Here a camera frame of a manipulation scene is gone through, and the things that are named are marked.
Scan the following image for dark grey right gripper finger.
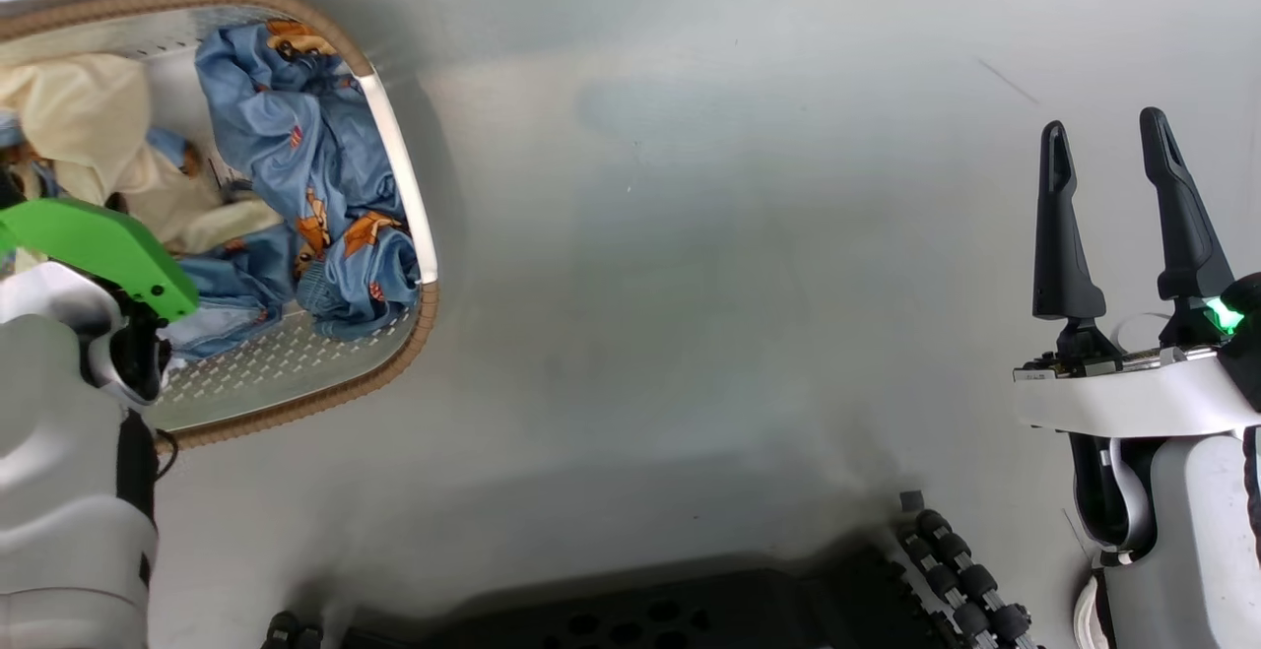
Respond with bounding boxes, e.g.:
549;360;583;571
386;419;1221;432
1032;120;1124;364
1140;107;1234;347

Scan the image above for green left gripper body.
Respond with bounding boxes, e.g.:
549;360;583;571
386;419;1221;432
0;196;201;323

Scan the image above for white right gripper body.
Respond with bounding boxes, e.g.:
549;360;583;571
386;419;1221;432
1013;339;1261;438

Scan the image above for cream plain garment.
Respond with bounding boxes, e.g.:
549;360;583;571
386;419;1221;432
0;51;282;256

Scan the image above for blue cartoon print pyjama pants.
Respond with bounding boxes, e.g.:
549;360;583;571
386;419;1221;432
0;112;301;362

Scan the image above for blue cartoon print pyjama top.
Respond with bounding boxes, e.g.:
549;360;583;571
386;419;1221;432
194;21;423;342

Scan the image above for white perforated laundry basket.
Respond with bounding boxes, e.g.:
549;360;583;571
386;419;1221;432
0;0;441;450

